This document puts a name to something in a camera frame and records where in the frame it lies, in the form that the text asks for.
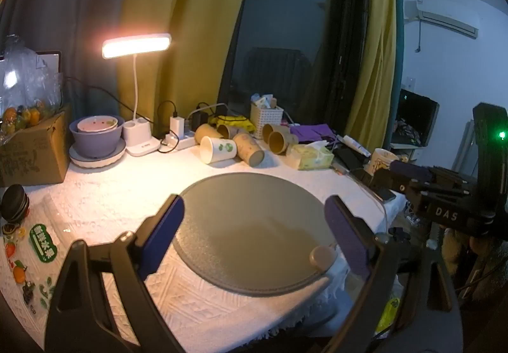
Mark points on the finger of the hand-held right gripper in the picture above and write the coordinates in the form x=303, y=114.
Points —
x=410, y=170
x=391, y=183

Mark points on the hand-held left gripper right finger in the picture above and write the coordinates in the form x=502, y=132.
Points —
x=347, y=234

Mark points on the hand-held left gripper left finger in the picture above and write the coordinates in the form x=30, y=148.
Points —
x=162, y=234

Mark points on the white paper cup green print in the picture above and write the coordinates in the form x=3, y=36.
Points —
x=218, y=149

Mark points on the brown paper cup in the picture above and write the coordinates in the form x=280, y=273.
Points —
x=282, y=142
x=272, y=130
x=248, y=150
x=232, y=130
x=206, y=132

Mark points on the person's right hand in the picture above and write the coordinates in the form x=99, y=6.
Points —
x=449, y=250

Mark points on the white mug yellow print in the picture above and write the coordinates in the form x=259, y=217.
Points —
x=381, y=162

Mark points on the small round beige lid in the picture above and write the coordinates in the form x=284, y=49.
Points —
x=321, y=256

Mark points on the black wallet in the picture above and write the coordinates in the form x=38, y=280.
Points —
x=349, y=158

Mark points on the white tube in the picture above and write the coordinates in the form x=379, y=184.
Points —
x=356, y=144

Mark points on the black monitor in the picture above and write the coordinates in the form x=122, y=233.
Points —
x=416, y=115

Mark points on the round grey table mat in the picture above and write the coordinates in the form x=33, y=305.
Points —
x=246, y=234

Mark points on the green tissue pack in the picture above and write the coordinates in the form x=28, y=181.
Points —
x=311, y=156

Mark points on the white plate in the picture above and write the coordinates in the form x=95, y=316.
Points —
x=116, y=157

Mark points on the yellow-green plastic bag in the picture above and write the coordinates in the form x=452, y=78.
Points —
x=389, y=313

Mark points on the purple cloth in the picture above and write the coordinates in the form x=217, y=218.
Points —
x=311, y=132

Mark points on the white power strip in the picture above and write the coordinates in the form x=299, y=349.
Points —
x=186, y=141

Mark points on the white plug charger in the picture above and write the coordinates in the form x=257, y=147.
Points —
x=177, y=126

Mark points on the purple bowl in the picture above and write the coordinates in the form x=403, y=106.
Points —
x=95, y=144

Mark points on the black power adapter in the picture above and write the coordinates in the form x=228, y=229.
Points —
x=202, y=121

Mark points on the clear fruit-print plastic package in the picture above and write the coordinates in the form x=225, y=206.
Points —
x=41, y=246

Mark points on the pink bowl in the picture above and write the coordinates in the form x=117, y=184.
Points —
x=95, y=125

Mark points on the teal curtain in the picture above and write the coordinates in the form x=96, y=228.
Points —
x=398, y=39

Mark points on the yellow snack bag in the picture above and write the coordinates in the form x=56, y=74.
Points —
x=234, y=121

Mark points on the yellow curtain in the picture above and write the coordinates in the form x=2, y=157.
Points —
x=377, y=39
x=178, y=0

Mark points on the white woven basket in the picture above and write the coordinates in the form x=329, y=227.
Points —
x=266, y=117

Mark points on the brown cardboard box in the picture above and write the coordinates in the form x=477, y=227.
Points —
x=35, y=154

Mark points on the black round case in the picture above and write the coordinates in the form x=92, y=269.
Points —
x=15, y=202

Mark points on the white air conditioner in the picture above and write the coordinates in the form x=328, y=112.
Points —
x=440, y=19

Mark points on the dark glass window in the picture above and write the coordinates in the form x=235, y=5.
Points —
x=297, y=19

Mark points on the white desk lamp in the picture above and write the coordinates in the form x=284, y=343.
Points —
x=137, y=44

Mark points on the clear plastic fruit bag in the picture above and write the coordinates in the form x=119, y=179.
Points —
x=24, y=71

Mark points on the grey curtain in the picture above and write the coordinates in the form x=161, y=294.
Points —
x=67, y=0

